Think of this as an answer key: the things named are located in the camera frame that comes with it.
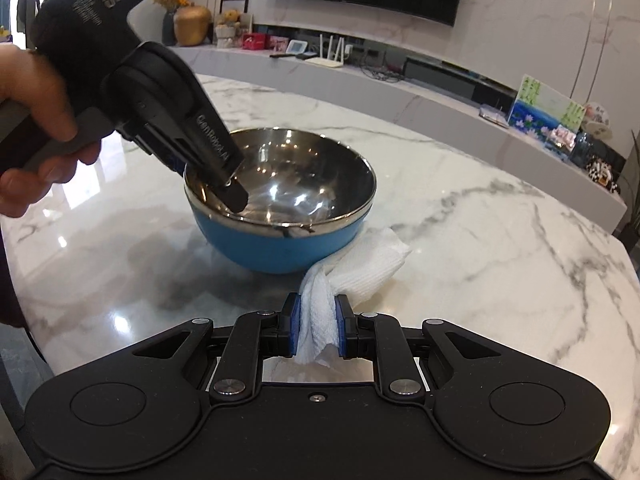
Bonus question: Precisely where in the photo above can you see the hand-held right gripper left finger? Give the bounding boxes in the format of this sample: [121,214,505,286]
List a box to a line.
[132,292,304,404]

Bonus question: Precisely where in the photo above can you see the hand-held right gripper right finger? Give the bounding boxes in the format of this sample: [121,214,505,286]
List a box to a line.
[333,293,506,404]

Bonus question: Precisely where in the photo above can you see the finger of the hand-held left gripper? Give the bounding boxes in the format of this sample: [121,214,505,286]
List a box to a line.
[144,111,250,215]
[130,131,188,176]

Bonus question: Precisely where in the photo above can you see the blue steel-lined bowl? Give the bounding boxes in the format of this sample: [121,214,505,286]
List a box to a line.
[182,128,378,276]

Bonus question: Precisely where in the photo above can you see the white paper towel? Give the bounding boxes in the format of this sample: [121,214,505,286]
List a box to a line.
[295,226,412,367]

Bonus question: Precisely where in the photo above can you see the person's left hand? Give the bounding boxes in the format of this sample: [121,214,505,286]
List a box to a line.
[0,44,103,219]

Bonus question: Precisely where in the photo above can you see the gold round vase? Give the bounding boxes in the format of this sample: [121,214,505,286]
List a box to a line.
[172,3,210,47]

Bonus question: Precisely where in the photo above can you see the white woven basket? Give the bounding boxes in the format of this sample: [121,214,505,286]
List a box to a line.
[214,22,237,49]

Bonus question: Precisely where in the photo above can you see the white router with antennas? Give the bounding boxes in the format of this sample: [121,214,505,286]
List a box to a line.
[304,33,347,69]

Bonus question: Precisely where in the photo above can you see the grey flat device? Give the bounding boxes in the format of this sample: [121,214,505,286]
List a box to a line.
[479,102,511,127]

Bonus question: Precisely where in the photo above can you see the pink photo card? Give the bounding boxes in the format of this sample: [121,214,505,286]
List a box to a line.
[542,125,576,162]

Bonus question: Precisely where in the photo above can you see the lotus pond painting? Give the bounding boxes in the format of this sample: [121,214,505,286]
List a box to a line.
[507,73,586,144]

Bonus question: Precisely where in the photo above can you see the dark glossy box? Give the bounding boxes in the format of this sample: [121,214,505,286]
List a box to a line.
[572,132,627,177]

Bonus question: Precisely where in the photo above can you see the potted long-leaf plant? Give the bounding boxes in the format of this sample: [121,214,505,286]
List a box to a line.
[626,130,640,242]

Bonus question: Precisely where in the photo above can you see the decorated paper fan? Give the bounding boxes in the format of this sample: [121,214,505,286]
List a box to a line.
[582,104,614,141]

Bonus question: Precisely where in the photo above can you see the black picture frame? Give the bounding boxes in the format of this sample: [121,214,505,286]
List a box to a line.
[218,0,250,27]

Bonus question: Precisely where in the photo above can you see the black cables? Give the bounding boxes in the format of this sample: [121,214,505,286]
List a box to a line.
[357,59,404,82]

